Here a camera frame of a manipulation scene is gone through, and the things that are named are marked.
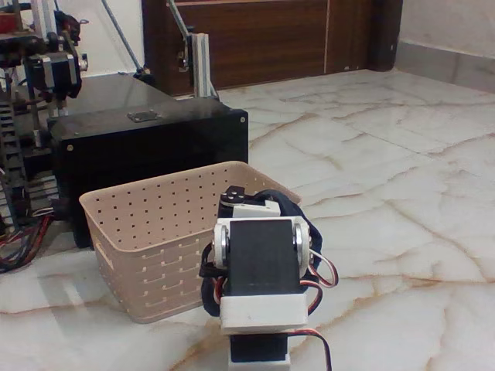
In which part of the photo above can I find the black cable drag chain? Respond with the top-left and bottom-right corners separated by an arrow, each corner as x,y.
0,99 -> 25,229

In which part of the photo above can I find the beige perforated plastic basket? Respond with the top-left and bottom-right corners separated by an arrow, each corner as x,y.
79,160 -> 302,325

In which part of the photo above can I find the aluminium extrusion post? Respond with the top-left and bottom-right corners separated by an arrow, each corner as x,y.
189,32 -> 219,100

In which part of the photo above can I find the brown wooden door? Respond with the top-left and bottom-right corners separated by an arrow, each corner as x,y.
142,0 -> 404,97

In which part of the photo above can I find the grey threaded rod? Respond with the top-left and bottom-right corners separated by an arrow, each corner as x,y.
166,0 -> 195,36
101,0 -> 147,75

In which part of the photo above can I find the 3D printer frame machine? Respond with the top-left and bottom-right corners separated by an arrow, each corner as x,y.
0,0 -> 90,233

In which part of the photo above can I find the black box enclosure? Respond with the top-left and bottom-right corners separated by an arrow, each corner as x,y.
46,73 -> 249,249

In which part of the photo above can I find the red white black servo cable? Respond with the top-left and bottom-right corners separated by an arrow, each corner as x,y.
288,326 -> 334,371
299,249 -> 340,301

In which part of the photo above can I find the grey stepper motor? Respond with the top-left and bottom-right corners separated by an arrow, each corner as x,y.
26,52 -> 83,98

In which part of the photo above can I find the red and black wire bundle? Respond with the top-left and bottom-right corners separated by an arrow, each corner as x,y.
0,214 -> 54,274

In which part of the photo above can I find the small metal plate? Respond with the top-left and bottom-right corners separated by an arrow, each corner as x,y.
127,110 -> 160,124

